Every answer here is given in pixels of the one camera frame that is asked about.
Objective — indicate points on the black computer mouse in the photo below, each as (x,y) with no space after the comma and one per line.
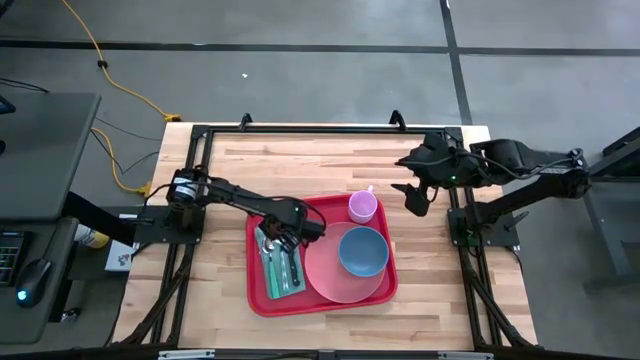
(32,280)

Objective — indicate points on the grey desk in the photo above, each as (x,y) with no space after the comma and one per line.
(45,155)

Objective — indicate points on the black loop bracket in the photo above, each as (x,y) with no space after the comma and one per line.
(395,114)
(245,116)

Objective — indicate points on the black aluminium table frame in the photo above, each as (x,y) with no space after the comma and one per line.
(325,129)

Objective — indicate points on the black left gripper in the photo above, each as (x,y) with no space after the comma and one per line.
(295,220)

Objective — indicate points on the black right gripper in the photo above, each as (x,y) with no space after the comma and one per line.
(445,165)

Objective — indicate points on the silver mounting bracket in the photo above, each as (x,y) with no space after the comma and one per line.
(465,356)
(185,355)

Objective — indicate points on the black keyboard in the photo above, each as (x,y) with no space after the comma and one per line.
(10,260)

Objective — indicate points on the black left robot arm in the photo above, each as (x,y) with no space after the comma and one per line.
(230,192)

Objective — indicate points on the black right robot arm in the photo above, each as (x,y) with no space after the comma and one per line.
(525,200)

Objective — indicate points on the silver metal knife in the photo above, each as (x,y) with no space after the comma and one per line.
(284,272)

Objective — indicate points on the dark grey side table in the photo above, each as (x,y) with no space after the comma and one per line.
(615,165)

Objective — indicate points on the blue bowl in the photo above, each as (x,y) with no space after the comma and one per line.
(363,251)

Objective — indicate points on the red plastic tray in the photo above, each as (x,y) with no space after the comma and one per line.
(320,307)

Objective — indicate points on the teal cloth napkin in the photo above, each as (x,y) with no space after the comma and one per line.
(262,270)

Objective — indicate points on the white printed box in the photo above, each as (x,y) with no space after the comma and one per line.
(117,257)

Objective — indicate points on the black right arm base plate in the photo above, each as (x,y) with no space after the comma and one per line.
(500,235)

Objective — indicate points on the yellow and white bottle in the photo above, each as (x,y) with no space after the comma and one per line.
(95,239)

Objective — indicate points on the coral pink plate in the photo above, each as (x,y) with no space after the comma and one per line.
(325,275)

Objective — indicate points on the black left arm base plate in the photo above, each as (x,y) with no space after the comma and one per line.
(160,227)

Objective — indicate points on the lilac ribbed mug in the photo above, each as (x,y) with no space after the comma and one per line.
(362,206)

